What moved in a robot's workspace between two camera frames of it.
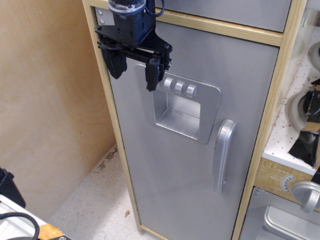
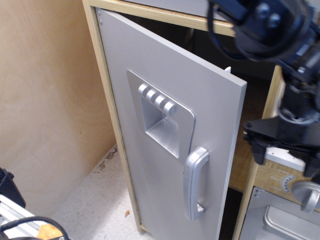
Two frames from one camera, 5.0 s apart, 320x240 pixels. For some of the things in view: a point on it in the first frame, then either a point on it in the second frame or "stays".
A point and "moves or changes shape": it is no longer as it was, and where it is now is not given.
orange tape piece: x=47 y=231 stays
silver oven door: x=253 y=228 stays
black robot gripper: x=134 y=32 → x=298 y=122
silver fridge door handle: x=223 y=140 → x=197 y=156
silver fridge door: x=189 y=145 moves or changes shape
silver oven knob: x=307 y=194 stays
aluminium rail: x=15 y=226 stays
